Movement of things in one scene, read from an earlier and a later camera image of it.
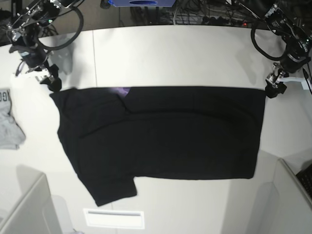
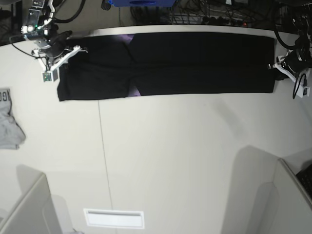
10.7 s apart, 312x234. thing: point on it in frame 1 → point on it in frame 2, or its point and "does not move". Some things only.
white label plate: [114, 218] does not move
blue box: [143, 3] does not move
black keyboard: [304, 177] does not move
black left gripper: [34, 57] → [57, 44]
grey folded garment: [11, 135] does not move
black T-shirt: [116, 134] → [110, 66]
